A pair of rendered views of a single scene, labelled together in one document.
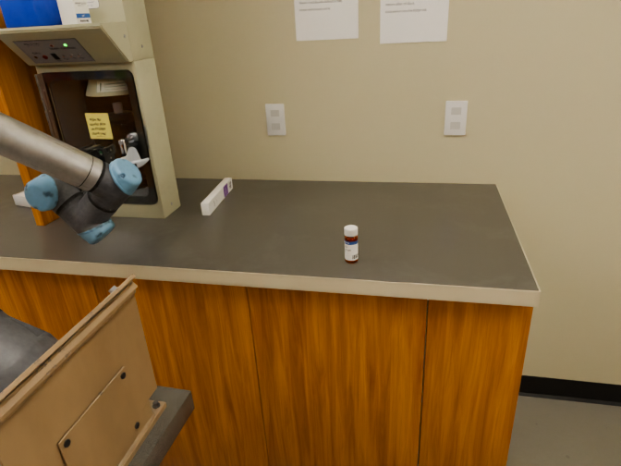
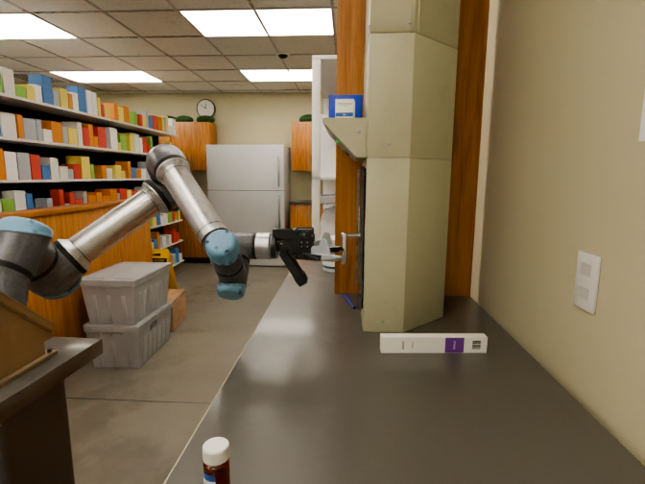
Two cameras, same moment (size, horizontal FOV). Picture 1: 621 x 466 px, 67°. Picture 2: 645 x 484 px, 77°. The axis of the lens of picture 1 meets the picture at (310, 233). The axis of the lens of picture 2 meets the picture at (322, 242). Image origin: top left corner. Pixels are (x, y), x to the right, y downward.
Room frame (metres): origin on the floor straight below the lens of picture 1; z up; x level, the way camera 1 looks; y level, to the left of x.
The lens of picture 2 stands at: (1.09, -0.58, 1.36)
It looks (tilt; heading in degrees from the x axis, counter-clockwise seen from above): 9 degrees down; 80
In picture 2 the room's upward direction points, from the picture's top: straight up
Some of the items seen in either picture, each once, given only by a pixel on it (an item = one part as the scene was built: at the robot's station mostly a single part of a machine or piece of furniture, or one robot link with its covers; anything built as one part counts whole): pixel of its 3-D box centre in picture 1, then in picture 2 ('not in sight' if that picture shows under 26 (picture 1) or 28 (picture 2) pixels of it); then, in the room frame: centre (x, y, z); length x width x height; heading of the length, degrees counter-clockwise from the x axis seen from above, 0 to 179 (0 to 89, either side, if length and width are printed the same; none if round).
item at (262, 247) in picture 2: not in sight; (265, 246); (1.13, 0.57, 1.17); 0.08 x 0.05 x 0.08; 76
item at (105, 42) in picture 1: (65, 45); (345, 142); (1.37, 0.63, 1.46); 0.32 x 0.11 x 0.10; 76
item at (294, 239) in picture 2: (94, 165); (294, 244); (1.21, 0.55, 1.17); 0.12 x 0.08 x 0.09; 166
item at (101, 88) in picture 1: (100, 141); (360, 233); (1.42, 0.61, 1.19); 0.30 x 0.01 x 0.40; 76
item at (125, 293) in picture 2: not in sight; (130, 291); (0.19, 2.62, 0.49); 0.60 x 0.42 x 0.33; 76
